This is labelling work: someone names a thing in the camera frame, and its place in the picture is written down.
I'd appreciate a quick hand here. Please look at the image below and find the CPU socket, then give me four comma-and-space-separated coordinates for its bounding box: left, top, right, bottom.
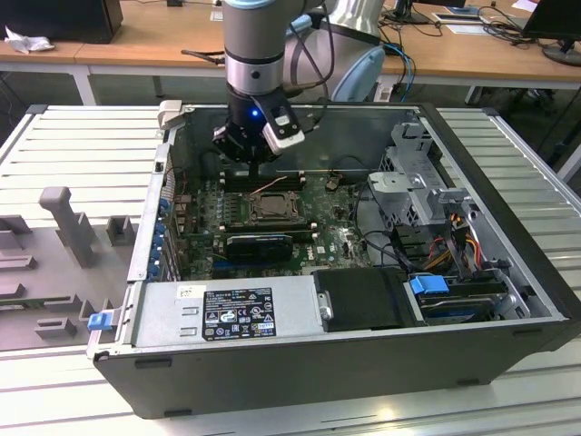
243, 189, 306, 224

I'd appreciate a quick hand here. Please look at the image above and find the black RAM slot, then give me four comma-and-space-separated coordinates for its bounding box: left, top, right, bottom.
224, 180, 305, 192
220, 218, 312, 231
185, 228, 319, 242
225, 169, 306, 182

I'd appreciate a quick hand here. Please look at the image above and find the grey metal drive cage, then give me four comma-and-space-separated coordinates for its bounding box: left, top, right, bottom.
367, 121, 482, 228

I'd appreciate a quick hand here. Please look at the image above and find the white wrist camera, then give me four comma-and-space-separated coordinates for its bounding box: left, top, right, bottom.
261, 102, 306, 155

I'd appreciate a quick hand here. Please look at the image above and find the crumpled white paper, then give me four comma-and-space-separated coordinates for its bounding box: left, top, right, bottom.
4, 25, 55, 55

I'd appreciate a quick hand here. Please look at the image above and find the black computer tower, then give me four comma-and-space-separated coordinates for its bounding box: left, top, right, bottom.
0, 0, 123, 45

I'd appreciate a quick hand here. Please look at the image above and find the black monitor with stand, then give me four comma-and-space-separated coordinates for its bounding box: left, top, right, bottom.
521, 0, 581, 68

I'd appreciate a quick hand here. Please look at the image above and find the hard disk in blue carrier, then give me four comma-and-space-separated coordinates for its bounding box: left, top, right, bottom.
408, 272, 498, 326

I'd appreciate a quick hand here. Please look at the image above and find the black open PC case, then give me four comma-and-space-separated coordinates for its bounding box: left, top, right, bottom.
85, 100, 581, 421

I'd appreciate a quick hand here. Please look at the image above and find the grey power supply unit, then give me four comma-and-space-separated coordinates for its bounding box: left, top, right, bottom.
133, 277, 326, 349

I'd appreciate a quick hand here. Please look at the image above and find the green motherboard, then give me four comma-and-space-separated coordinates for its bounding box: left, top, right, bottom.
181, 174, 378, 281

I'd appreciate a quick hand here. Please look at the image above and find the blue cable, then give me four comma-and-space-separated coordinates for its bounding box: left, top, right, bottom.
385, 41, 417, 88

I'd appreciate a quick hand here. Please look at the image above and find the black graphics card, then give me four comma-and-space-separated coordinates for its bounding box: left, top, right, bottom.
225, 233, 294, 263

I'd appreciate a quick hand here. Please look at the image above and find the wooden desk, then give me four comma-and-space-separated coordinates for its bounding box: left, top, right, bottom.
0, 0, 581, 108

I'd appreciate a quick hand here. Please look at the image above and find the black label sticker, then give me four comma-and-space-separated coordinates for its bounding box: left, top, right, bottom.
202, 286, 275, 341

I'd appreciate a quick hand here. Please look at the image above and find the grey parts rack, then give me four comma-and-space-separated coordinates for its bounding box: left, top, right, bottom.
0, 185, 140, 353

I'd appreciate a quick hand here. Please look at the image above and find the black plastic shroud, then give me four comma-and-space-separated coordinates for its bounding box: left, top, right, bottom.
312, 267, 426, 332

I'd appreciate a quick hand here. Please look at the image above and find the black round board component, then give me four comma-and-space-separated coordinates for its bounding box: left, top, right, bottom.
202, 152, 223, 178

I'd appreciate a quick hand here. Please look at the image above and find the yellow red wire bundle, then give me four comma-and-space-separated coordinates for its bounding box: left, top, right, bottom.
426, 215, 483, 273

